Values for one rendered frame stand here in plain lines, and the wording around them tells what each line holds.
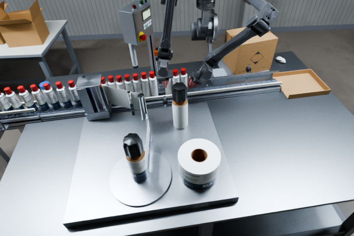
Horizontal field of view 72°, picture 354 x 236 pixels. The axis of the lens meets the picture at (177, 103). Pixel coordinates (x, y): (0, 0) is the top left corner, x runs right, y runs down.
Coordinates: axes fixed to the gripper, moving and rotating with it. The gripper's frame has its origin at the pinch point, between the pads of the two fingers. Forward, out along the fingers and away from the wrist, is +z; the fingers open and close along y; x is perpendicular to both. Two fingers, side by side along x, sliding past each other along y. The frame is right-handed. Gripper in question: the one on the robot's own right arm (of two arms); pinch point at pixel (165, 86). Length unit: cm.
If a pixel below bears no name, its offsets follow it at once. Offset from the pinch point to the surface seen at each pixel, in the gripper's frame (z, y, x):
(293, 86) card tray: 19, 93, 6
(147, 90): 5.3, -12.0, 4.3
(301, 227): 81, 78, -67
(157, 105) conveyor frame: 15.9, -7.0, 0.9
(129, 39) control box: -30.5, -17.6, 8.1
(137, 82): -2.6, -17.3, 3.5
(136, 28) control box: -37.8, -12.3, 5.4
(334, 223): 81, 102, -68
